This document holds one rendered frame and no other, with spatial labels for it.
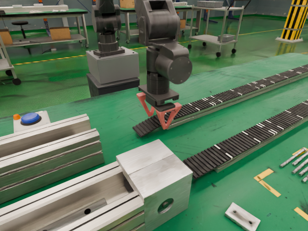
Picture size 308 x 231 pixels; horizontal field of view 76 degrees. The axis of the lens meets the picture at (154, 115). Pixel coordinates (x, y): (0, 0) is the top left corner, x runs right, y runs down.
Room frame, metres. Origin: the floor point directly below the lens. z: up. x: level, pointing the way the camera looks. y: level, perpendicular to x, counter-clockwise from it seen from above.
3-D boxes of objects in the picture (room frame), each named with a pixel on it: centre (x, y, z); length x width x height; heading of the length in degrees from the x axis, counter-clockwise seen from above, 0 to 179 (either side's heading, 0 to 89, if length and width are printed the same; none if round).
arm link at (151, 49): (0.46, -0.01, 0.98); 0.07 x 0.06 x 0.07; 26
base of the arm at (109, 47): (0.90, 0.20, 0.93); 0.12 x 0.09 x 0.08; 129
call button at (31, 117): (0.42, 0.31, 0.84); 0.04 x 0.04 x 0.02
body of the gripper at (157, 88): (0.47, -0.01, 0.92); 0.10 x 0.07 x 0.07; 32
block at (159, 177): (0.25, 0.01, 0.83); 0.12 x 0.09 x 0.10; 32
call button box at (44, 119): (0.42, 0.31, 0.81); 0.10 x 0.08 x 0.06; 32
